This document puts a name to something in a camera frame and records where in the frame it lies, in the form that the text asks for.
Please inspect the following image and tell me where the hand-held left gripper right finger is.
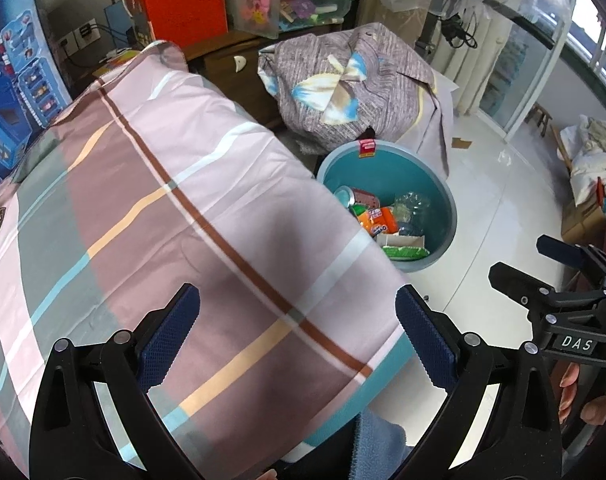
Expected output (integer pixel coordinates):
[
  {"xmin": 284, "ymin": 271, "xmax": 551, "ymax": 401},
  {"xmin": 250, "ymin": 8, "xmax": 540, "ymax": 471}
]
[{"xmin": 394, "ymin": 284, "xmax": 564, "ymax": 480}]

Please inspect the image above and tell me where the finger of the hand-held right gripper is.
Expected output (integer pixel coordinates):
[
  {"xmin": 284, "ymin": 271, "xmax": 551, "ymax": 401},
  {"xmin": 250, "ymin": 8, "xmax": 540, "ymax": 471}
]
[
  {"xmin": 535, "ymin": 234, "xmax": 606, "ymax": 271},
  {"xmin": 488, "ymin": 261, "xmax": 574, "ymax": 318}
]

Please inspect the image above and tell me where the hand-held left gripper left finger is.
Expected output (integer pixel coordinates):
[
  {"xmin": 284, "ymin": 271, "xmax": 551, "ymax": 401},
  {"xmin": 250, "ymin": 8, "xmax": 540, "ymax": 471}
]
[{"xmin": 28, "ymin": 283, "xmax": 204, "ymax": 480}]

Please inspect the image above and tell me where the green cardboard box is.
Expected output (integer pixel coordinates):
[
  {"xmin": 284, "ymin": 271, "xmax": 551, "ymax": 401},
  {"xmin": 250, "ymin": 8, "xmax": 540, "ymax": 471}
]
[{"xmin": 378, "ymin": 232, "xmax": 431, "ymax": 261}]

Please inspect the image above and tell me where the orange snack wrapper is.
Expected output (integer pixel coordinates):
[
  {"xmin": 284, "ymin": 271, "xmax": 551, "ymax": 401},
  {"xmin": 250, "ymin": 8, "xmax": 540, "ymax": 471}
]
[{"xmin": 358, "ymin": 205, "xmax": 401, "ymax": 238}]

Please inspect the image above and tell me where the clear plastic water bottle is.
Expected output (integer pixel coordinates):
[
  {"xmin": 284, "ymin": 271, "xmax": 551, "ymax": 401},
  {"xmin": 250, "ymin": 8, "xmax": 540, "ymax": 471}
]
[{"xmin": 390, "ymin": 191, "xmax": 434, "ymax": 236}]

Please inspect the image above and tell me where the red drink can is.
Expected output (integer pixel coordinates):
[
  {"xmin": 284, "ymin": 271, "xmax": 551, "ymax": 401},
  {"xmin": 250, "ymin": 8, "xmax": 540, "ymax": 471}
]
[{"xmin": 334, "ymin": 186, "xmax": 381, "ymax": 208}]

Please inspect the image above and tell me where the teal plastic bucket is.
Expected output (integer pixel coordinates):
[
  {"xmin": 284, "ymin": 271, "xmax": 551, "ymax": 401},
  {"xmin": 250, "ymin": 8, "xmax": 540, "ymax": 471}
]
[{"xmin": 315, "ymin": 139, "xmax": 458, "ymax": 273}]

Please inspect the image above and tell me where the person's right hand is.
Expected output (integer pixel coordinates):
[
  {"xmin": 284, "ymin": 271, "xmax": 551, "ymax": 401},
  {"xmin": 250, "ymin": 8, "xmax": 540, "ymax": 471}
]
[{"xmin": 558, "ymin": 361, "xmax": 606, "ymax": 425}]

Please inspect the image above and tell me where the brown cardboard box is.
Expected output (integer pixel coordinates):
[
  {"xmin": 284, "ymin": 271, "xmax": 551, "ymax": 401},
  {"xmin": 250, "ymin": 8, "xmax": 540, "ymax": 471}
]
[{"xmin": 560, "ymin": 180, "xmax": 606, "ymax": 241}]

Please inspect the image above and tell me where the white cloth pile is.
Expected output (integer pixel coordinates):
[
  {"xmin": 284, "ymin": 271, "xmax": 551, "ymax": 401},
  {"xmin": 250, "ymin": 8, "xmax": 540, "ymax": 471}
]
[{"xmin": 570, "ymin": 115, "xmax": 606, "ymax": 206}]

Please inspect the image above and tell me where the person's blue fleece garment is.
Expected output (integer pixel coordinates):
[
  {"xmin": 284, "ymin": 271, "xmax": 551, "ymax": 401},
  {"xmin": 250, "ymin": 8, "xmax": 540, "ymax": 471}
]
[{"xmin": 353, "ymin": 410, "xmax": 409, "ymax": 480}]

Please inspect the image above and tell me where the wooden stool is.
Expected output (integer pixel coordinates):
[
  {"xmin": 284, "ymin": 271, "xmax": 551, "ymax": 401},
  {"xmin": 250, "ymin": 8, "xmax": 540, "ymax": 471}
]
[{"xmin": 525, "ymin": 102, "xmax": 554, "ymax": 138}]

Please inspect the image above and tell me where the plaid pink blanket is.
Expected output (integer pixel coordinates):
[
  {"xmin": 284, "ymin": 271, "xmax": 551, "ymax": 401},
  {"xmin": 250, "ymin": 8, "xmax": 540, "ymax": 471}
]
[{"xmin": 0, "ymin": 40, "xmax": 416, "ymax": 466}]

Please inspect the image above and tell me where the lilac sheet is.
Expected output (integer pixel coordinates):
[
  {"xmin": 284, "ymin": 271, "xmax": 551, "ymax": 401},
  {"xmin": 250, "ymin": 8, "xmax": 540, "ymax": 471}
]
[{"xmin": 415, "ymin": 72, "xmax": 458, "ymax": 173}]

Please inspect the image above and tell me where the glass sliding door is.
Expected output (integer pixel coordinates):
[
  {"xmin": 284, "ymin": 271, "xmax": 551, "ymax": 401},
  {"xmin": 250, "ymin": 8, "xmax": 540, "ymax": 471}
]
[{"xmin": 478, "ymin": 20, "xmax": 606, "ymax": 141}]

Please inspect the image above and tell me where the white radiator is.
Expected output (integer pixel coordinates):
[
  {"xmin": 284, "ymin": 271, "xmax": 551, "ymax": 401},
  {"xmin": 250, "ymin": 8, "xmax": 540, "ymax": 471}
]
[{"xmin": 450, "ymin": 0, "xmax": 514, "ymax": 116}]

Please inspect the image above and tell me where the grey striped quilt bundle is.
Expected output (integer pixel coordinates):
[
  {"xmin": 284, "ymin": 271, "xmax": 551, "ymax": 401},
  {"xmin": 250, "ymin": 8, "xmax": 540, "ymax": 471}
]
[{"xmin": 258, "ymin": 22, "xmax": 436, "ymax": 148}]

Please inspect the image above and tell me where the grey metal stand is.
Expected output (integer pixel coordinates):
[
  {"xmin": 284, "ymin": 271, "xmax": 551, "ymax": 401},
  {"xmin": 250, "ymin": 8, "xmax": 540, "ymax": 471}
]
[{"xmin": 413, "ymin": 0, "xmax": 464, "ymax": 61}]

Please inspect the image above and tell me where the dark wooden cabinet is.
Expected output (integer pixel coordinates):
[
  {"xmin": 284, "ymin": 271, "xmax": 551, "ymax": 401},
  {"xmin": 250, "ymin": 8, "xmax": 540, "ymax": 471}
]
[{"xmin": 183, "ymin": 20, "xmax": 344, "ymax": 126}]

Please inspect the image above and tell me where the blue toy box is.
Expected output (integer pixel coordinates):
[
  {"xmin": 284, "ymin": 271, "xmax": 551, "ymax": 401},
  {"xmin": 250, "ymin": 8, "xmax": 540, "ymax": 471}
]
[{"xmin": 0, "ymin": 0, "xmax": 74, "ymax": 201}]

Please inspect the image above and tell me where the blue flat box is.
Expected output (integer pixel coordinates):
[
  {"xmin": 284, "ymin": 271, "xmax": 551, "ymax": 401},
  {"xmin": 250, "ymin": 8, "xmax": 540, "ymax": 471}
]
[{"xmin": 106, "ymin": 2, "xmax": 134, "ymax": 47}]

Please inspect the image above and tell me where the black power adapter cable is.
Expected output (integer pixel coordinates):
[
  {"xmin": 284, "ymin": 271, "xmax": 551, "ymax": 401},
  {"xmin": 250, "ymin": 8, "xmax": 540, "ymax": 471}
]
[{"xmin": 440, "ymin": 12, "xmax": 478, "ymax": 48}]

